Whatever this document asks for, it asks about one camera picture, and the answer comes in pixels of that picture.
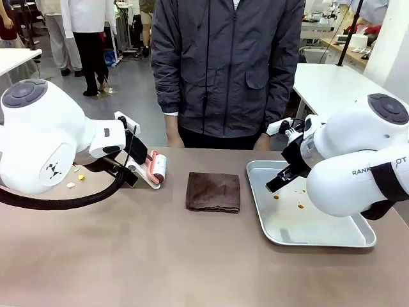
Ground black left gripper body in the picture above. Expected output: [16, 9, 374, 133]
[126, 131, 150, 166]

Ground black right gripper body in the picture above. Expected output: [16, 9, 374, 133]
[281, 135, 313, 180]

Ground pink white lint roller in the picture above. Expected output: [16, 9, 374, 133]
[144, 150, 169, 187]

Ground brown cloth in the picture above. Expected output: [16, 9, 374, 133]
[185, 171, 242, 215]

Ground person's left hand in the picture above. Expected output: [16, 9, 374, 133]
[253, 132, 272, 152]

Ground person's right hand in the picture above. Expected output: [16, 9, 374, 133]
[164, 114, 185, 149]

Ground white folded roller stand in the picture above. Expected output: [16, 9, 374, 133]
[125, 161, 162, 191]

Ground silver metal tray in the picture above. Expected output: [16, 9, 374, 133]
[245, 159, 378, 248]

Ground person's black trousers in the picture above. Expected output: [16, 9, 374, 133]
[177, 123, 270, 151]

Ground blue plastic bag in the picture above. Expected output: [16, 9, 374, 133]
[103, 50, 118, 68]

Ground wooden workbench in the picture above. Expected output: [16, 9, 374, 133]
[318, 36, 372, 68]

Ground person in grey jacket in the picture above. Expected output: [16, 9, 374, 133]
[150, 0, 306, 139]

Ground person in white coat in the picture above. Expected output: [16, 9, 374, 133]
[60, 0, 118, 97]

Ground person in beige trousers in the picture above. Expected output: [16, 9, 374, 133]
[43, 0, 84, 77]

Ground black stand pole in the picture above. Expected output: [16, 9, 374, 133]
[336, 0, 365, 68]

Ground person in maroon top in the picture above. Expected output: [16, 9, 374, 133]
[0, 0, 38, 84]

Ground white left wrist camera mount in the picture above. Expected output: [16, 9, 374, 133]
[114, 111, 141, 130]

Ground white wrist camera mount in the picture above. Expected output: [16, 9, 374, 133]
[266, 117, 304, 139]
[114, 111, 141, 130]

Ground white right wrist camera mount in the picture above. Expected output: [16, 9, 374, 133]
[266, 117, 304, 139]

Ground black corrugated cable hose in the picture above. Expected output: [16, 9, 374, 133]
[0, 156, 137, 211]

